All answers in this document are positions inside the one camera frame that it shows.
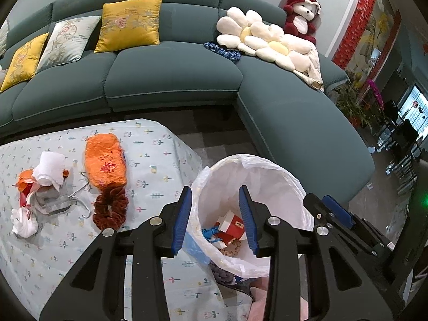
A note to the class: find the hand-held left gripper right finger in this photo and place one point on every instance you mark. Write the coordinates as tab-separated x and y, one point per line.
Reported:
247	222

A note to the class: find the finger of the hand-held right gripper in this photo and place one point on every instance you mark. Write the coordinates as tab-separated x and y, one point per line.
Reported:
339	210
316	207

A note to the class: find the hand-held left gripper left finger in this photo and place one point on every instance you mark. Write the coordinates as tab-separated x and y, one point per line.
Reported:
182	222

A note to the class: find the red and white box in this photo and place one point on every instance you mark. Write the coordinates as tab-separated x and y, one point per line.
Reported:
230	227

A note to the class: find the blue wrapper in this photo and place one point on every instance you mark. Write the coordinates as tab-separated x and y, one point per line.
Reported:
210	234

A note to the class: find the bin with white plastic liner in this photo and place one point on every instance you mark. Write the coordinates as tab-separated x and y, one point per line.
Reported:
227	180

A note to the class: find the dark red velvet scrunchie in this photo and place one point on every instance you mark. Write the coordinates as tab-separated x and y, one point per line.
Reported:
100	219

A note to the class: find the orange plastic packet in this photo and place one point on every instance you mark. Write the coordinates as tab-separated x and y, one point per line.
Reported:
103	164

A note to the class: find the small white tissue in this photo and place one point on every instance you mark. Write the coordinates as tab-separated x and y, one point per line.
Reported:
23	227

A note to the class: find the orange torn wrapper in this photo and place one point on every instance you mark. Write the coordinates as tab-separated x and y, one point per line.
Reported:
25	178

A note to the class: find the brown patterned wrapper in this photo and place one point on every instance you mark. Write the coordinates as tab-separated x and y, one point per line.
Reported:
230	248

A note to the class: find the person's pink clothing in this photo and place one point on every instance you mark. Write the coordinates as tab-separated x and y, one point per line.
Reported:
259	302

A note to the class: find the pale floral tablecloth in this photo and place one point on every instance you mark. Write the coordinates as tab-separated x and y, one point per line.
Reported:
150	147

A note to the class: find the black chair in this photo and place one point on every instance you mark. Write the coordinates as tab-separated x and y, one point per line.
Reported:
404	133

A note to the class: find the green potted plant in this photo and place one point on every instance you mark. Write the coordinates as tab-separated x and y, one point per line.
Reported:
351	100

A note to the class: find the magenta orchid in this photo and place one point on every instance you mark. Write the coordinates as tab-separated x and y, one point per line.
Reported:
376	90

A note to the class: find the cream quilted blanket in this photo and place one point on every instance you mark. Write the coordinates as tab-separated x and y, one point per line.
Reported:
314	67

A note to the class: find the dark green sofa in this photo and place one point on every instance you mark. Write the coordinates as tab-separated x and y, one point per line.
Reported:
174	73

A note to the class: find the white daisy plush cushion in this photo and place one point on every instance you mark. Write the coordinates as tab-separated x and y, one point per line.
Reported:
279	47
229	25

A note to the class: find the red and white teddy bear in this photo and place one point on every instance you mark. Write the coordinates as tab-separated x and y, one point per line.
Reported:
294	23

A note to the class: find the large yellow embroidered cushion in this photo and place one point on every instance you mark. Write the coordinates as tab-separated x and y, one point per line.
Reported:
130	23

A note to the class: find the pale grey floral cushion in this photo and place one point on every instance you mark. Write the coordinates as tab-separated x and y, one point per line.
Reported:
67	40

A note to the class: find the small yellow embroidered cushion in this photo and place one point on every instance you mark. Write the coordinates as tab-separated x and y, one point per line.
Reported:
23	62

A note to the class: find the yellow flower wall painting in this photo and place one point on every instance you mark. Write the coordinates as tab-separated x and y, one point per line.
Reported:
381	30

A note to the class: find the red wall decoration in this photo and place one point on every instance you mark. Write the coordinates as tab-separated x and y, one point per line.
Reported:
354	23

